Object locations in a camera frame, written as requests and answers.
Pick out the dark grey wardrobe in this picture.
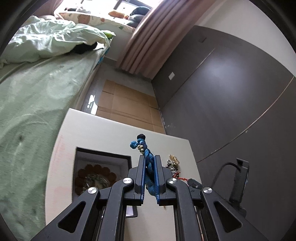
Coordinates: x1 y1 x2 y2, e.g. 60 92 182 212
152 26 295 240

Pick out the orange plush toy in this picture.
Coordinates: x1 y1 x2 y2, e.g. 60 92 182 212
108 10 128 19

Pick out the light green duvet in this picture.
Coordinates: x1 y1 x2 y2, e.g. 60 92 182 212
1 16 110 68

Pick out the white wall switch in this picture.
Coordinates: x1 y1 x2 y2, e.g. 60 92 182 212
168 72 175 80

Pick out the green bed sheet mattress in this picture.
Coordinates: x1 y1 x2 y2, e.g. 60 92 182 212
1 48 105 240

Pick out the dark blue cushion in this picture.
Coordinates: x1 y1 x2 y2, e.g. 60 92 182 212
126 6 151 28

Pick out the black cloth on bed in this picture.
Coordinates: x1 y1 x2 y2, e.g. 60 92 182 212
69 42 97 54

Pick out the flattened cardboard sheet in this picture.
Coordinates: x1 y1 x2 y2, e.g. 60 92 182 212
96 80 166 134

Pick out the gold butterfly brooch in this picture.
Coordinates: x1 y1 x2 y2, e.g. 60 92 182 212
168 154 180 165

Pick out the pink curtain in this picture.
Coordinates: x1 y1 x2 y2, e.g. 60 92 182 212
116 0 215 79

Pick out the patterned white pillow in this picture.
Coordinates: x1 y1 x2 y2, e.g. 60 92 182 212
59 11 136 33

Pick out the black jewelry box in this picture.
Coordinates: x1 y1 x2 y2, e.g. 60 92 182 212
72 146 139 218

